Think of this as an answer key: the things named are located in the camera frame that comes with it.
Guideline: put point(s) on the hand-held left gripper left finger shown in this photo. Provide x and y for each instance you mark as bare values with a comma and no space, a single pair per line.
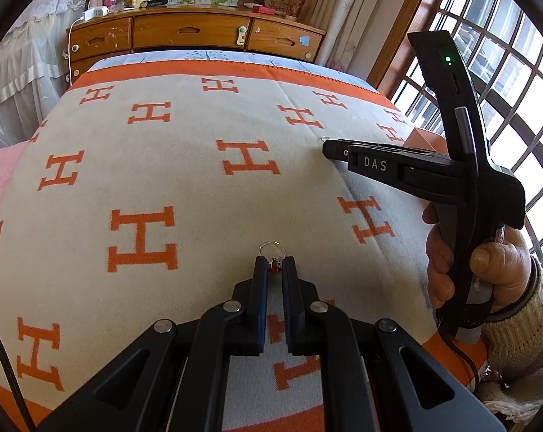
261,279

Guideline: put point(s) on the light blue patterned bedsheet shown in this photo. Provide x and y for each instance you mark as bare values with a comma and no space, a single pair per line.
172,56

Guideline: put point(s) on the wooden window frame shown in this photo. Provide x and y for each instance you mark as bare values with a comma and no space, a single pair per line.
402,22

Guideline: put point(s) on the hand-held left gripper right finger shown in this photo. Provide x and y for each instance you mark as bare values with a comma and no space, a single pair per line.
287,279

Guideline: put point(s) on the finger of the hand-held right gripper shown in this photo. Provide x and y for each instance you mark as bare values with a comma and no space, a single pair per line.
334,149
388,164

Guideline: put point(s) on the black flashlight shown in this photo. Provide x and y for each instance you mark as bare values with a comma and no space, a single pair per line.
157,3

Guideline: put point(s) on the metal window grille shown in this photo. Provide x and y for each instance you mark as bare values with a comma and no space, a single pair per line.
501,31

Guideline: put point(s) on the blue sticker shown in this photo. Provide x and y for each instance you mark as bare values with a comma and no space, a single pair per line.
305,41

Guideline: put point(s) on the white lace dust cover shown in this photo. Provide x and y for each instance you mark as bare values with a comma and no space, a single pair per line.
28,54

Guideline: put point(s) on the small pink box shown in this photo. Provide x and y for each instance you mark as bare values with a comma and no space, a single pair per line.
264,10

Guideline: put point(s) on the wooden desk with drawers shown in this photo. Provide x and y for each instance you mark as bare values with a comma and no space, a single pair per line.
186,31

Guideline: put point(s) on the white floral curtain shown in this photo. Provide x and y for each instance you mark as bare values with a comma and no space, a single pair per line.
343,4

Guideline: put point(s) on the orange and beige patterned blanket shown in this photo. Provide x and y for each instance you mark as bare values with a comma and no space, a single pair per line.
163,166

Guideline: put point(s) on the white power adapter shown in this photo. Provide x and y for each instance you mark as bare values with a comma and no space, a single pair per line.
96,12

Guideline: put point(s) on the person's right hand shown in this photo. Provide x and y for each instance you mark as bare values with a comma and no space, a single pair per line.
501,265

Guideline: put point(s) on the mint green drawer lock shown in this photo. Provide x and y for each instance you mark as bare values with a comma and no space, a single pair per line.
242,36

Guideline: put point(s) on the floral cup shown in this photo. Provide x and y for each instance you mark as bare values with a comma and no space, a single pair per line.
297,4

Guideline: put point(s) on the person's right forearm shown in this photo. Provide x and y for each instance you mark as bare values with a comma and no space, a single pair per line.
523,337

